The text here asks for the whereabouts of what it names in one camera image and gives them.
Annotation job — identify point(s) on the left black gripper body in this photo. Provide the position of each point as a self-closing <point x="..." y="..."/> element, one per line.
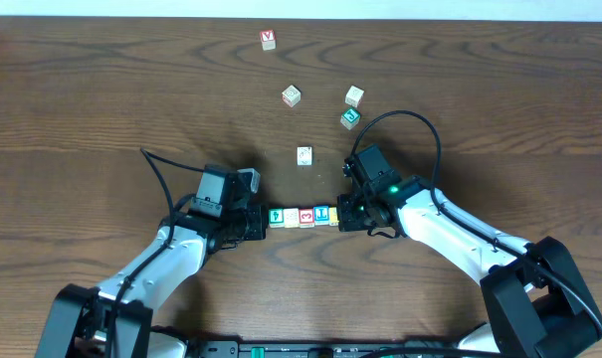
<point x="260" y="223"/>

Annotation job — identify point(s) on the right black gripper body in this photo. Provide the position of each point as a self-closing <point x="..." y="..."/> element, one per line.
<point x="353" y="213"/>

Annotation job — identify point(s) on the green number 5 block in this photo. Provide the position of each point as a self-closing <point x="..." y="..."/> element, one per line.
<point x="276" y="218"/>

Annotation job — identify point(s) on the yellow top wooden block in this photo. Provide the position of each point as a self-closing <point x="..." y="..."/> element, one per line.
<point x="333" y="218"/>

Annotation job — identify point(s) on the plain beige wooden block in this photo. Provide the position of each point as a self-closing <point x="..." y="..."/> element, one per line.
<point x="291" y="217"/>

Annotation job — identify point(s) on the blue letter I block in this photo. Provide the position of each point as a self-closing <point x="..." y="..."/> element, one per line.
<point x="321" y="215"/>

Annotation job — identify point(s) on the red number 3 block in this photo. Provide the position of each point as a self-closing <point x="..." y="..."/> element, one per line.
<point x="306" y="218"/>

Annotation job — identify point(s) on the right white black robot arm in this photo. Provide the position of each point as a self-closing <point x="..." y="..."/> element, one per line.
<point x="537" y="302"/>

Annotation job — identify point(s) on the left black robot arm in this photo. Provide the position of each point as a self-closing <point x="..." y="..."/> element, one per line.
<point x="113" y="318"/>

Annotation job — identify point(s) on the white airplane picture block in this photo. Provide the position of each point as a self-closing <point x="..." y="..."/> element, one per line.
<point x="304" y="156"/>

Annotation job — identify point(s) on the green J letter block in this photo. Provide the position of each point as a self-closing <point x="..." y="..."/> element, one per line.
<point x="350" y="118"/>

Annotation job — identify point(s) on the plain wooden picture block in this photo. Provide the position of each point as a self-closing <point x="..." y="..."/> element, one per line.
<point x="354" y="96"/>

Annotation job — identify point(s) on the red U side block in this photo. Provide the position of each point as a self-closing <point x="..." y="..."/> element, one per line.
<point x="291" y="96"/>

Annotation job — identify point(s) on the red V letter block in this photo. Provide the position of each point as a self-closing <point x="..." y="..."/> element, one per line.
<point x="268" y="40"/>

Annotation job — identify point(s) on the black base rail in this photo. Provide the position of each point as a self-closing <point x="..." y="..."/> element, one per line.
<point x="280" y="349"/>

